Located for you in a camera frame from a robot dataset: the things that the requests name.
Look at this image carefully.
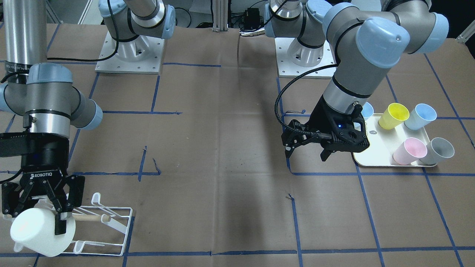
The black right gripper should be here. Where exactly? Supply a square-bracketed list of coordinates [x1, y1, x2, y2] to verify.
[0, 132, 85, 235]

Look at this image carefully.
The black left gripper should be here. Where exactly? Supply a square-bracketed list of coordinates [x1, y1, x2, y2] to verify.
[281, 98, 370, 162]

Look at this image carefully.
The pale green white cup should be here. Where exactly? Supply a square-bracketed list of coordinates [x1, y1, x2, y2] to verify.
[10, 208, 76, 257]

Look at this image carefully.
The light blue cup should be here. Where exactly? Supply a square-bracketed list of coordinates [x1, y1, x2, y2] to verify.
[404, 103, 437, 131]
[361, 102, 374, 120]

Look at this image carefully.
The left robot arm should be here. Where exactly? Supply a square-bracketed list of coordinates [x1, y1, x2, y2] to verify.
[263, 0, 449, 161]

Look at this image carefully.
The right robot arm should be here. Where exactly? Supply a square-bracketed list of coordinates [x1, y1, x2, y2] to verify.
[1, 0, 102, 235]

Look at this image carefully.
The yellow plastic cup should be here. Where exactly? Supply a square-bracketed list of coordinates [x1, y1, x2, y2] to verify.
[378, 103, 410, 130]

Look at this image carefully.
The pink plastic cup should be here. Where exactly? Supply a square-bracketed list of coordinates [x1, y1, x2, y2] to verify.
[393, 137, 428, 165]

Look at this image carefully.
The grey plastic cup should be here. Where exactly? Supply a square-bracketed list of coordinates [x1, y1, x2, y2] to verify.
[420, 137, 455, 165]

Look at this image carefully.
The cream plastic tray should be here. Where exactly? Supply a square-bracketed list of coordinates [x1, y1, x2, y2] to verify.
[352, 113, 437, 167]

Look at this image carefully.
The white wire cup rack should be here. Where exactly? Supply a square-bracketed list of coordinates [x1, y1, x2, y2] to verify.
[3, 192, 133, 257]

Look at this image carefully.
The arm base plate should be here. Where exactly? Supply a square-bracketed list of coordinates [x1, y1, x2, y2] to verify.
[275, 38, 334, 78]
[95, 36, 165, 74]

